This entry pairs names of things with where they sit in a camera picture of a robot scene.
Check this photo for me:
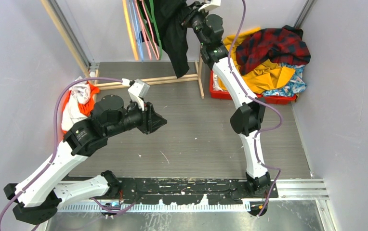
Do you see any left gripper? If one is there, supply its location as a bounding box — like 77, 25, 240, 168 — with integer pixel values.
105, 97, 167, 138

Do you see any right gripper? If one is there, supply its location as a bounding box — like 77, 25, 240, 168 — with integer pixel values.
175, 1, 210, 48

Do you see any black pleated skirt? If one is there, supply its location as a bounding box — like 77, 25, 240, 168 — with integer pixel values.
153, 0, 190, 78

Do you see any blue patterned garment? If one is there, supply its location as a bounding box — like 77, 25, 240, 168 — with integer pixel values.
263, 63, 307, 97

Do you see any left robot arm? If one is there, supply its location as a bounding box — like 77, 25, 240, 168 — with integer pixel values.
4, 95, 167, 225

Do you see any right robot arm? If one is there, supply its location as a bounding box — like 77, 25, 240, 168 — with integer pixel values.
181, 0, 273, 198

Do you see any green hanger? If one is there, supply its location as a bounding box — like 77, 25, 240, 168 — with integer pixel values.
149, 0, 162, 60

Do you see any pink hanger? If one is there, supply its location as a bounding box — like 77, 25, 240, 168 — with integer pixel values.
134, 0, 158, 60

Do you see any blue hanger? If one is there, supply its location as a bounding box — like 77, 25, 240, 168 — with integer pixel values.
128, 0, 144, 62

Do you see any orange hanger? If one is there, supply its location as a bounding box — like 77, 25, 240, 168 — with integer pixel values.
122, 0, 138, 61

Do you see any wooden clothes rack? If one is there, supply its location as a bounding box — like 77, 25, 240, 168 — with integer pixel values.
41, 0, 206, 99

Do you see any red plastic bin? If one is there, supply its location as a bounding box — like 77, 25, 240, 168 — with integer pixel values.
209, 48, 298, 105

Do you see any white and orange clothes pile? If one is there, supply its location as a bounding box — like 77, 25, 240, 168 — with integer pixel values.
61, 81, 100, 134

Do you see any yellow garment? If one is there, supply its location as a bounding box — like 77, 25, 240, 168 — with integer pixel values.
223, 27, 296, 94

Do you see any red plaid shirt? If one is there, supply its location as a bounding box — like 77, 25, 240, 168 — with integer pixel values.
236, 25, 311, 75

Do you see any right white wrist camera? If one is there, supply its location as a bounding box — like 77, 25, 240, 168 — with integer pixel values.
199, 0, 221, 12

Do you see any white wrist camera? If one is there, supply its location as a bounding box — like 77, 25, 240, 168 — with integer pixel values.
121, 78, 150, 111
199, 0, 221, 12

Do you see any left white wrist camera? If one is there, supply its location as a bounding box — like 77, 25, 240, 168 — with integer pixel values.
121, 78, 150, 111

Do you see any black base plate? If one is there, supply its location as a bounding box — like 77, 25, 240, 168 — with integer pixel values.
98, 178, 268, 205

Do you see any aluminium frame post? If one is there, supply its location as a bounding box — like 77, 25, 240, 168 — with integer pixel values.
47, 0, 91, 70

